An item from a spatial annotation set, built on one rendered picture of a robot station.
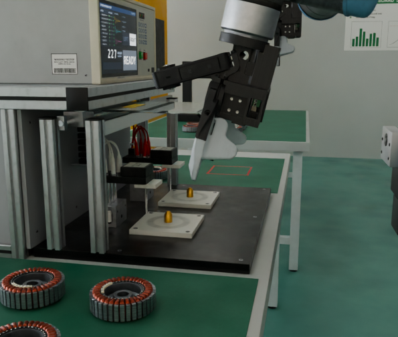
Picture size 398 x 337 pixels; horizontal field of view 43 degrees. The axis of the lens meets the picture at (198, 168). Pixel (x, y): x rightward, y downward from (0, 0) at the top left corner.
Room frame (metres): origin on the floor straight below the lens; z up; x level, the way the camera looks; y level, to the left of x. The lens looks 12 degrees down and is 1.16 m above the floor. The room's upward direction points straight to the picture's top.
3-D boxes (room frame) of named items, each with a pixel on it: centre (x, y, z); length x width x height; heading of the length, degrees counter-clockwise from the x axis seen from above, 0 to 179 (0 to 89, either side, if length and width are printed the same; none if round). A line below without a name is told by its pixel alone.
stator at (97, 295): (0.81, 0.13, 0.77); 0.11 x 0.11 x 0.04
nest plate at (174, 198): (1.43, 0.02, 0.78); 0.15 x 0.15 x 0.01; 78
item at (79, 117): (1.12, 0.26, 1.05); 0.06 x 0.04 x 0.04; 168
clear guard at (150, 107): (1.18, 0.08, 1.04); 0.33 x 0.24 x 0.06; 78
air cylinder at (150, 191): (1.46, 0.17, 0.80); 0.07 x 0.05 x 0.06; 168
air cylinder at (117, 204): (1.22, 0.22, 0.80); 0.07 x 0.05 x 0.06; 168
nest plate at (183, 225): (1.19, 0.07, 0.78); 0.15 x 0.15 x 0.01; 78
